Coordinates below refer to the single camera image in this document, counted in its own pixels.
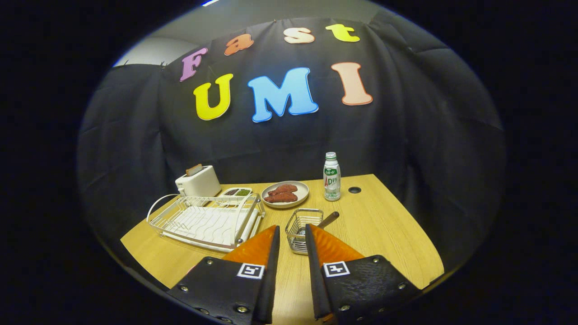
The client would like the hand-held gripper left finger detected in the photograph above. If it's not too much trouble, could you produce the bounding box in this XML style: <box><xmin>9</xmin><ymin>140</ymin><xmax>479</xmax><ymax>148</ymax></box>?
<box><xmin>166</xmin><ymin>225</ymin><xmax>281</xmax><ymax>325</ymax></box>

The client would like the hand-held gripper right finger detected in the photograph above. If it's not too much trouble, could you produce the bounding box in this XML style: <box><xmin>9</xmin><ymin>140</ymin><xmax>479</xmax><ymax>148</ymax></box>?
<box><xmin>305</xmin><ymin>223</ymin><xmax>423</xmax><ymax>325</ymax></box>

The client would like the metal wire basket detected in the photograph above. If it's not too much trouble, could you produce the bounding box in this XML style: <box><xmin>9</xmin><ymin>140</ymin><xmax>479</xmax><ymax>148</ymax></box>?
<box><xmin>285</xmin><ymin>208</ymin><xmax>324</xmax><ymax>255</ymax></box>

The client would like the white wire dish rack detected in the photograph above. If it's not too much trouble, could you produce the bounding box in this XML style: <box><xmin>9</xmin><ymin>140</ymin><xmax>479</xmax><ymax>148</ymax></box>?
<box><xmin>146</xmin><ymin>192</ymin><xmax>266</xmax><ymax>252</ymax></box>

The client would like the wooden handled spoon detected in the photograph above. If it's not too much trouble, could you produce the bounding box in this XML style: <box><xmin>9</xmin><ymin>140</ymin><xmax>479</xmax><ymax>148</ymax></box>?
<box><xmin>296</xmin><ymin>211</ymin><xmax>340</xmax><ymax>237</ymax></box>

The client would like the beige plate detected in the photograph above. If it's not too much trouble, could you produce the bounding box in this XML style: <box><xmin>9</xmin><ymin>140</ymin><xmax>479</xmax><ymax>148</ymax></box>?
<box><xmin>261</xmin><ymin>181</ymin><xmax>310</xmax><ymax>209</ymax></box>

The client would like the white ribbed drip tray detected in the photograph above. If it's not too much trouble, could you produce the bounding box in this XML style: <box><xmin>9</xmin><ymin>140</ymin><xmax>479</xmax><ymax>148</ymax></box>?
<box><xmin>163</xmin><ymin>205</ymin><xmax>263</xmax><ymax>252</ymax></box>

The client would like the white divided tray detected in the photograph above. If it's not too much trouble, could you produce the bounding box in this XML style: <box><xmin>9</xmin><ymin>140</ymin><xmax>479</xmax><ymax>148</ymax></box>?
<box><xmin>220</xmin><ymin>187</ymin><xmax>253</xmax><ymax>199</ymax></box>

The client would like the white bottle green label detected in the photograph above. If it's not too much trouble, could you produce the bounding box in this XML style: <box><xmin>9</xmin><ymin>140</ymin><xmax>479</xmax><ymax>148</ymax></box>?
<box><xmin>323</xmin><ymin>152</ymin><xmax>341</xmax><ymax>202</ymax></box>

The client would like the white toaster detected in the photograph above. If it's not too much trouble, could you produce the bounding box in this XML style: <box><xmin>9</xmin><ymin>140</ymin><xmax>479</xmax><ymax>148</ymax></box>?
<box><xmin>175</xmin><ymin>165</ymin><xmax>222</xmax><ymax>198</ymax></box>

